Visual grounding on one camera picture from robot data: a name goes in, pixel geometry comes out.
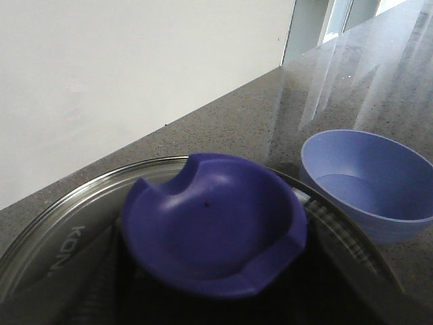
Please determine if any glass lid with blue knob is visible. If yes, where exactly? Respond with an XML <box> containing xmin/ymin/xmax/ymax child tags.
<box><xmin>1</xmin><ymin>154</ymin><xmax>402</xmax><ymax>324</ymax></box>

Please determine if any white window frame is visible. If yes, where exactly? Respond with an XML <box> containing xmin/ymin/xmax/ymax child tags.
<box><xmin>281</xmin><ymin>0</ymin><xmax>402</xmax><ymax>64</ymax></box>

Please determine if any light blue bowl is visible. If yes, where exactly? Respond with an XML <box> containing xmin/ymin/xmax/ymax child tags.
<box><xmin>299</xmin><ymin>129</ymin><xmax>432</xmax><ymax>244</ymax></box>

